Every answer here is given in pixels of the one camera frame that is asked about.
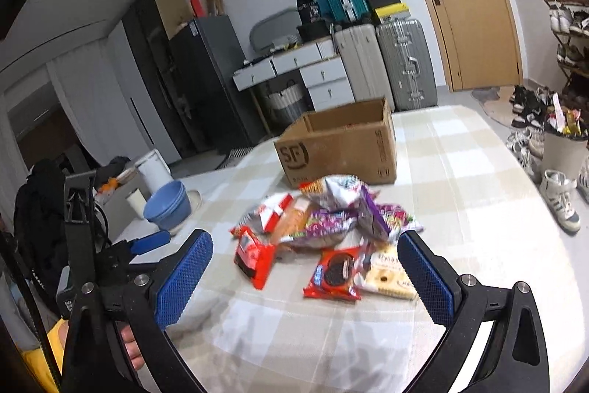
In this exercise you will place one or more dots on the cream cracker packet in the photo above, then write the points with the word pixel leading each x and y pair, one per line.
pixel 389 278

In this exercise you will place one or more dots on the silver suitcase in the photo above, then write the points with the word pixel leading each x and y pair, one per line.
pixel 407 61

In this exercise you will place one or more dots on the blue plastic basins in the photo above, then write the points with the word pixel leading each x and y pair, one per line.
pixel 166 206

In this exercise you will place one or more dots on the black backpack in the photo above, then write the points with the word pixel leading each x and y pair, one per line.
pixel 39 227

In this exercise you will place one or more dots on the beige suitcase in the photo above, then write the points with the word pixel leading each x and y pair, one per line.
pixel 363 66

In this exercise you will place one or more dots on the white high-top sneaker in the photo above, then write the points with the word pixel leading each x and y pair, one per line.
pixel 559 199

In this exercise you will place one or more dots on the tall black cabinet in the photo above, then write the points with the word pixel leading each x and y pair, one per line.
pixel 147 66

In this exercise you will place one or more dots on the red chocolate cookie packet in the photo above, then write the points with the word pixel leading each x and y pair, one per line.
pixel 333 275

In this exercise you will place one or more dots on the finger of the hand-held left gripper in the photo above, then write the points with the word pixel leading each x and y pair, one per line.
pixel 149 241

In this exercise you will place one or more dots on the grey refrigerator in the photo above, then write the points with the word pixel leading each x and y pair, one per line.
pixel 211 80

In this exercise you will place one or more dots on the yellow black box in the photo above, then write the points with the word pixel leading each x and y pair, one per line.
pixel 391 12

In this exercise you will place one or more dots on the brown cardboard box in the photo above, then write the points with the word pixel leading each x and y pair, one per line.
pixel 340 144

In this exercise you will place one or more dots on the black printed bag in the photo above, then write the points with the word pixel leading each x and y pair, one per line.
pixel 310 10

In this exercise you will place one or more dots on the grey oval mirror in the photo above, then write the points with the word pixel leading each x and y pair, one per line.
pixel 271 29

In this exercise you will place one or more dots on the white snack bag red edge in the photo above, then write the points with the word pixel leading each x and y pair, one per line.
pixel 338 189

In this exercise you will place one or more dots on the white bucket with snacks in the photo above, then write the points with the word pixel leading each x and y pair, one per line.
pixel 563 153

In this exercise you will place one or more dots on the brown paper bag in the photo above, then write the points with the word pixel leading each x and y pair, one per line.
pixel 214 0

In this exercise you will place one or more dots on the person's left hand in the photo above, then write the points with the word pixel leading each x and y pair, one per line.
pixel 132 349

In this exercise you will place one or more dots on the white cup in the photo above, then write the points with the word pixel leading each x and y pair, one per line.
pixel 135 204

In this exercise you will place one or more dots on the shoe rack with shoes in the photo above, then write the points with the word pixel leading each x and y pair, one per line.
pixel 568 24

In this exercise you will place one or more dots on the orange biscuit packet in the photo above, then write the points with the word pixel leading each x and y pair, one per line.
pixel 291 221

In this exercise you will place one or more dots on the wooden door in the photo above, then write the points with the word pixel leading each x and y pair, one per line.
pixel 464 6

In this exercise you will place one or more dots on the flat cardboard carton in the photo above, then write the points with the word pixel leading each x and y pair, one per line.
pixel 168 4

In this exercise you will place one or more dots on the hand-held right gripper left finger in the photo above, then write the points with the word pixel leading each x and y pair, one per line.
pixel 184 278

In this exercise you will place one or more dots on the white wardrobe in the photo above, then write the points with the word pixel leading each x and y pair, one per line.
pixel 106 98

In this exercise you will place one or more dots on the white drawer desk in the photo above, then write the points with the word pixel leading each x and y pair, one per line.
pixel 326 75

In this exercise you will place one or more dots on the red white snack packet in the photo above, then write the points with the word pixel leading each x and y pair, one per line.
pixel 269 211

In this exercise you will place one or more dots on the grey laundry basket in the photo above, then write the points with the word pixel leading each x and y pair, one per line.
pixel 285 103

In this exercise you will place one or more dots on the red paper bag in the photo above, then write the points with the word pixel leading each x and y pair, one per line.
pixel 198 5

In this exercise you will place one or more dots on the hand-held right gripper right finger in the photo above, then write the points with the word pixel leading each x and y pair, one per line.
pixel 423 278

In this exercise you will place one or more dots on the purple green snack packet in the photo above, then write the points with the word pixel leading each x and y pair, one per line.
pixel 384 218

